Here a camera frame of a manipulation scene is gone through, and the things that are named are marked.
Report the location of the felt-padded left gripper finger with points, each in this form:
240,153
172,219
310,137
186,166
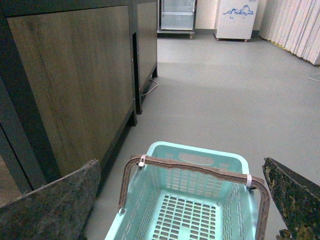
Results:
56,211

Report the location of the finger of the felt-padded right gripper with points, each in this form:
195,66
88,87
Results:
297,200

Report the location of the teal plastic shopping basket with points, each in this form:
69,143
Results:
180,192

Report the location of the dark wooden display cabinet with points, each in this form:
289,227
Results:
72,78

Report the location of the white vertical curtain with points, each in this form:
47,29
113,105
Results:
293,25

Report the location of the white chest freezer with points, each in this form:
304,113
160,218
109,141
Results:
235,19

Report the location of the glass door display fridge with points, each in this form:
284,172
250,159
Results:
177,17

